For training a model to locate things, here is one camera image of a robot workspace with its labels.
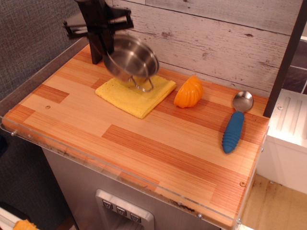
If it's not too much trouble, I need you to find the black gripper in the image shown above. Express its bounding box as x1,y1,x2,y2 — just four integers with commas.
63,0,133,55

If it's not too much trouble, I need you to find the silver steel pot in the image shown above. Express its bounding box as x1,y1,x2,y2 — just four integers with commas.
104,34,159,92

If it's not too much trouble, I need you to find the yellow folded cloth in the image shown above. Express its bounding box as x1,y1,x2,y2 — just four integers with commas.
95,75,176,119

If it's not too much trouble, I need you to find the orange plastic pepper half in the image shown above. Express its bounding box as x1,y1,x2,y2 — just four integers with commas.
174,75,203,108

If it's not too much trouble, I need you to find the clear acrylic left guard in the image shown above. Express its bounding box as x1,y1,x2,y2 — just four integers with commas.
0,38,88,117

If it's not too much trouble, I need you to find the clear acrylic guard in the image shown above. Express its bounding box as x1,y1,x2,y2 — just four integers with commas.
0,38,88,117
0,115,242,227

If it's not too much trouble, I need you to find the clear acrylic front guard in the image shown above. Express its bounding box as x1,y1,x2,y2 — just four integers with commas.
0,115,242,227

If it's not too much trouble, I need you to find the silver toy fridge cabinet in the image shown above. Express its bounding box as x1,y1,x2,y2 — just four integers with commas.
43,149,218,230

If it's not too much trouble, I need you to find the ice dispenser button panel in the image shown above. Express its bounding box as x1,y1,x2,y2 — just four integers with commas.
95,189,155,230

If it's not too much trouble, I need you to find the orange toy at corner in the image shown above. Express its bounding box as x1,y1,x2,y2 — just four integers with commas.
13,220,37,230

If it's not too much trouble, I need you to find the dark left vertical post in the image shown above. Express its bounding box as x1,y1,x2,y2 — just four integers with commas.
90,45,103,65

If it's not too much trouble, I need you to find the dark vertical post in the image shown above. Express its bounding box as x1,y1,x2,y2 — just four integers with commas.
263,0,307,118
90,45,103,65

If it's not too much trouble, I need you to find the blue handled metal spoon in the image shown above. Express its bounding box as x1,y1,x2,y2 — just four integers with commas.
222,91,253,154

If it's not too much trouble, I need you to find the dark right vertical post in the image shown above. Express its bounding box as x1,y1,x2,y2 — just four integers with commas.
263,0,307,118

